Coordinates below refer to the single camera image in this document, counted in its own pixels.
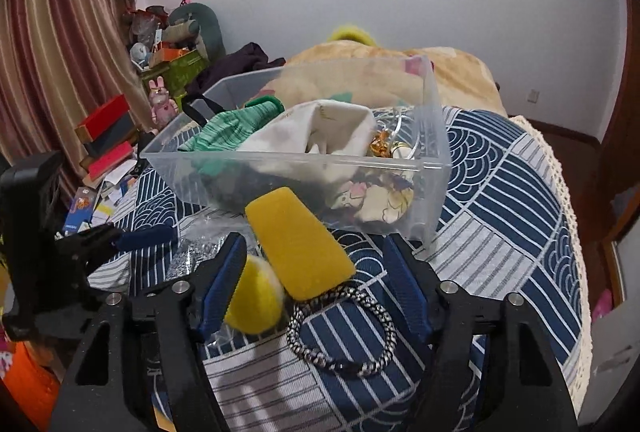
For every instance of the dark cloth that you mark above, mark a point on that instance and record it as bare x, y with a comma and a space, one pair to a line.
260, 182

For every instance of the white cloth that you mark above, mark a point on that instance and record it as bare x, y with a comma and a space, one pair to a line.
325, 127

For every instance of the yellow sponge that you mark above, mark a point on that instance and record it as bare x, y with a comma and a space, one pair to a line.
300, 242

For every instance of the pink bunny figure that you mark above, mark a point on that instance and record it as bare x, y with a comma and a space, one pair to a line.
162, 104

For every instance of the orange bag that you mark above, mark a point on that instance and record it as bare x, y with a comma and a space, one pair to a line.
25, 382

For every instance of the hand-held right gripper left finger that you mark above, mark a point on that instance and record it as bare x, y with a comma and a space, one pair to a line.
222, 284

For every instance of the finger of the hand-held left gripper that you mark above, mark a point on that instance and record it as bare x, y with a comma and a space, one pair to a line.
145, 237

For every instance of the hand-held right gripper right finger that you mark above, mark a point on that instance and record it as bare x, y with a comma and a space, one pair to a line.
404, 292

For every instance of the green striped cloth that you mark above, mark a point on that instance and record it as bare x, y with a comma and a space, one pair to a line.
225, 129

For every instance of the green plush toy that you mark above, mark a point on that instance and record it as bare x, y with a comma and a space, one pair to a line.
207, 27

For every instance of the pile of papers and booklets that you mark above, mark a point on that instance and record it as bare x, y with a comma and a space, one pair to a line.
100, 202

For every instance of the cartoon print cloth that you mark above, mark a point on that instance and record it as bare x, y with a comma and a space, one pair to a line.
380, 204

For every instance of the pile of small toys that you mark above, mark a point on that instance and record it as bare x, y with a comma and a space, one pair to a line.
145, 32

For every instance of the beige blanket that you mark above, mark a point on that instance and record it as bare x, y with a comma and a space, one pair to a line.
465, 82

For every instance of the clear plastic storage bin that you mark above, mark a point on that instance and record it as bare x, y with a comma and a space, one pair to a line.
425, 137

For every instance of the white wall socket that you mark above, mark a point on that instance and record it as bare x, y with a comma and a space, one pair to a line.
533, 96

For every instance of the dark purple garment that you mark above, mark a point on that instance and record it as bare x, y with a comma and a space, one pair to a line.
240, 62

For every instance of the yellow plush toy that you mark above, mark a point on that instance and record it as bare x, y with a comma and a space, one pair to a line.
350, 34

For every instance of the blue patterned bedspread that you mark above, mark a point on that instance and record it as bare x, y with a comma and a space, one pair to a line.
500, 212

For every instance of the striped curtain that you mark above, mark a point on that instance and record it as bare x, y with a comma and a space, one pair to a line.
60, 37

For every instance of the yellow plush ball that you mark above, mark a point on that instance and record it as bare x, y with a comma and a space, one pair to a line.
252, 297

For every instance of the orange box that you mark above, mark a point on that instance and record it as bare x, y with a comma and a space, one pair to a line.
167, 56

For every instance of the green box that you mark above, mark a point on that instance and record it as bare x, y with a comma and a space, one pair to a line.
185, 72

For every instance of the gold foil ornament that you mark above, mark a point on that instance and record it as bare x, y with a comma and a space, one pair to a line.
381, 143

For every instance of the silver glitter bag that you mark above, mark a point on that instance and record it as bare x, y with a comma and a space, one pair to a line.
200, 247

